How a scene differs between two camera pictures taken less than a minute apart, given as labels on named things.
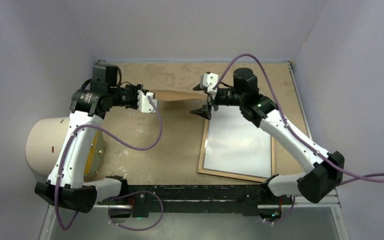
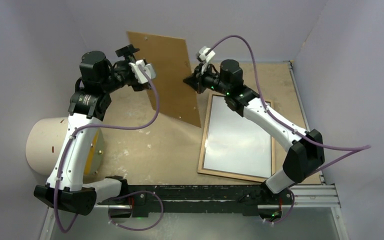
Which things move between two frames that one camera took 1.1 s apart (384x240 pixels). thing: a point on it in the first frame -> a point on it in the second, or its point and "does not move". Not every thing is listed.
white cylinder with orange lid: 46,139 does not move
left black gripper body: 126,96 -> 122,75
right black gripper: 205,111 -> 193,80
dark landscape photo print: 236,144 does not move
